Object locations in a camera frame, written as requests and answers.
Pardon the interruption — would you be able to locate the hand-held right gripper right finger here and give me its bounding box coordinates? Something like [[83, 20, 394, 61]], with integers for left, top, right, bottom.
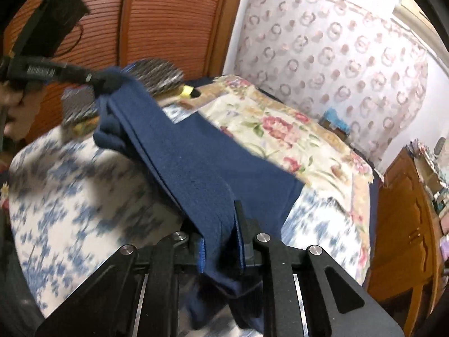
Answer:
[[233, 200, 404, 337]]

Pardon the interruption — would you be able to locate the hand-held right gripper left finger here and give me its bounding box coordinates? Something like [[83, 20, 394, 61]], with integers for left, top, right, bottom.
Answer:
[[35, 232, 207, 337]]

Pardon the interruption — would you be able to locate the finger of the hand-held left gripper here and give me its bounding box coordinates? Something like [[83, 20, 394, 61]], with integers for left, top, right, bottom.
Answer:
[[82, 69, 122, 94]]

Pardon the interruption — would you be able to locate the navy printed t-shirt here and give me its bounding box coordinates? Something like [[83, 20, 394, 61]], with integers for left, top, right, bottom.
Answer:
[[92, 65, 304, 331]]

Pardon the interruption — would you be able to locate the person's left hand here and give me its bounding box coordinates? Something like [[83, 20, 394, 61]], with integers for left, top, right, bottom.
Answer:
[[0, 79, 48, 137]]

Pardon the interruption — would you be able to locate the dark circle-patterned pillow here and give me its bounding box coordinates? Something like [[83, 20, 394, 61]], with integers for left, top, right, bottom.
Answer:
[[61, 59, 185, 127]]

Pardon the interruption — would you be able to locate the wooden louvred wardrobe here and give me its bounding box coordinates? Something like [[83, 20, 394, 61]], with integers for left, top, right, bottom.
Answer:
[[0, 0, 251, 141]]

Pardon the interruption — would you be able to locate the blue floral white bedspread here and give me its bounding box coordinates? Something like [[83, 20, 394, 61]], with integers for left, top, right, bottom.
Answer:
[[7, 105, 372, 324]]

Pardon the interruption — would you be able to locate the pink floral blanket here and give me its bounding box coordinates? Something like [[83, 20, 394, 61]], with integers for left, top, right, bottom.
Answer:
[[175, 74, 374, 288]]

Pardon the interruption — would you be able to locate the blue plastic bag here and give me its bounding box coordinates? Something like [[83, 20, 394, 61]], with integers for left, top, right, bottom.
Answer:
[[323, 110, 351, 134]]

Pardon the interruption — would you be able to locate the wooden cabinet desk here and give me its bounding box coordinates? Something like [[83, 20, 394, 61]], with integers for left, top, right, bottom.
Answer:
[[366, 147, 449, 337]]

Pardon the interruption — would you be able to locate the purple tissue packet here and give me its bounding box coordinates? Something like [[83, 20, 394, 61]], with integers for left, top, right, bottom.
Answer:
[[433, 237, 449, 264]]

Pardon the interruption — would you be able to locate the sheer curtain with circle print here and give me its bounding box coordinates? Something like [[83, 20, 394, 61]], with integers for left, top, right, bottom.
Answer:
[[233, 0, 429, 164]]

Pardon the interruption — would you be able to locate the beige wall air conditioner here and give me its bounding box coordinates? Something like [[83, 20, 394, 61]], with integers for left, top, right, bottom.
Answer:
[[392, 0, 427, 25]]

